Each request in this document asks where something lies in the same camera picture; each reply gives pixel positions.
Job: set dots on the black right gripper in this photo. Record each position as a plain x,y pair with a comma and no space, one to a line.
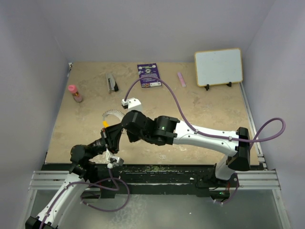
131,137

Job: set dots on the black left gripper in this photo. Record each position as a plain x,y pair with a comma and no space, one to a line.
110,136

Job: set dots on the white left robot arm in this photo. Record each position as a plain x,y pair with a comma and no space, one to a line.
82,175

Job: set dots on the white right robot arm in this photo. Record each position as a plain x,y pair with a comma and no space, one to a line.
165,130

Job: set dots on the grey black stapler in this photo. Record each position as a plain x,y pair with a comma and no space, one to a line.
112,84

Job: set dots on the purple printed card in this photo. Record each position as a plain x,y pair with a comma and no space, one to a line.
149,75

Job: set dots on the pink capped small bottle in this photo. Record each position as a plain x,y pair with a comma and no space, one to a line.
75,93

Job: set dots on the pink eraser stick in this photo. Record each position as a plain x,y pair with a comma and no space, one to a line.
182,81

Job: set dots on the small whiteboard on stand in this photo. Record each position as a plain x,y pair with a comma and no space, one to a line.
217,67

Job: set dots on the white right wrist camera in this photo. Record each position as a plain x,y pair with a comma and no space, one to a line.
132,104

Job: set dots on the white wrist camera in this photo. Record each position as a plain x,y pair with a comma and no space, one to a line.
132,104
113,161

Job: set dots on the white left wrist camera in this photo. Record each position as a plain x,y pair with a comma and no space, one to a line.
113,161

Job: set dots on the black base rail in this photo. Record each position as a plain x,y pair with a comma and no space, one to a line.
198,180

